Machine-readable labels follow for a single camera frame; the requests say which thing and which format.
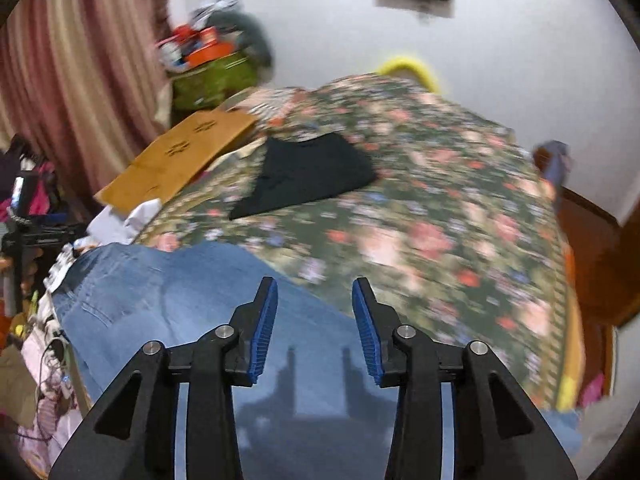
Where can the pile of pink clothes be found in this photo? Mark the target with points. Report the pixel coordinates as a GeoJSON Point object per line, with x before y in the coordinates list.
{"type": "Point", "coordinates": [45, 400]}

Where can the orange round container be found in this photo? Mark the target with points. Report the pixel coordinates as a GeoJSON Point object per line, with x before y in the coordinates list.
{"type": "Point", "coordinates": [210, 50]}

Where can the blue denim pants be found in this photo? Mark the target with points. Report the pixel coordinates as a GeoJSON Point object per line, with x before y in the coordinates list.
{"type": "Point", "coordinates": [200, 290]}

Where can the green bag with clutter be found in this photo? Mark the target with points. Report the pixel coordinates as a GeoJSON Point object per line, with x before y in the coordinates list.
{"type": "Point", "coordinates": [210, 82]}

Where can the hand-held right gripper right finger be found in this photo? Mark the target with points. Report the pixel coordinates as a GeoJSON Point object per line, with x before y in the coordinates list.
{"type": "Point", "coordinates": [365, 330]}

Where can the wooden bed frame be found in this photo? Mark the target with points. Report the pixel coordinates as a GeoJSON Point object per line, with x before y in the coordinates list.
{"type": "Point", "coordinates": [595, 260]}

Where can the red toy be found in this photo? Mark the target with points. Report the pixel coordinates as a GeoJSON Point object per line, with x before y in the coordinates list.
{"type": "Point", "coordinates": [175, 40]}

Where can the blue cloth item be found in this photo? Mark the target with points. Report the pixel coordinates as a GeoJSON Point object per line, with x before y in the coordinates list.
{"type": "Point", "coordinates": [552, 160]}

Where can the floral bedspread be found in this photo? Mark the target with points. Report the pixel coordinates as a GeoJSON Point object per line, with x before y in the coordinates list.
{"type": "Point", "coordinates": [425, 200]}

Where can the black stand with device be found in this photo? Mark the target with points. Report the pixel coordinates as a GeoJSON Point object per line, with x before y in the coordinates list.
{"type": "Point", "coordinates": [35, 235]}

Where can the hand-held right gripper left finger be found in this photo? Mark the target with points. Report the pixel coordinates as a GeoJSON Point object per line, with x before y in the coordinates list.
{"type": "Point", "coordinates": [264, 330]}

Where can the striped patterned cloth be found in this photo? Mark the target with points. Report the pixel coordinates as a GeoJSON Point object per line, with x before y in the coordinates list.
{"type": "Point", "coordinates": [265, 102]}

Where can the silver crumpled bag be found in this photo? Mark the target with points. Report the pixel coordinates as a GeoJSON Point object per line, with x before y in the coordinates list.
{"type": "Point", "coordinates": [215, 5]}

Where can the striped pink curtain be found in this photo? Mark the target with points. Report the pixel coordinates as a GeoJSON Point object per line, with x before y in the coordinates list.
{"type": "Point", "coordinates": [75, 70]}

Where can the black folded cloth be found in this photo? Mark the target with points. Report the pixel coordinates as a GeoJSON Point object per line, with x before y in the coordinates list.
{"type": "Point", "coordinates": [310, 170]}

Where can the white crumpled cloth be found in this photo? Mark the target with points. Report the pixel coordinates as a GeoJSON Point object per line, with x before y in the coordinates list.
{"type": "Point", "coordinates": [125, 222]}

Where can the grey plush toy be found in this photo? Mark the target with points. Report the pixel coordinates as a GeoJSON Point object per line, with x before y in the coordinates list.
{"type": "Point", "coordinates": [255, 35]}

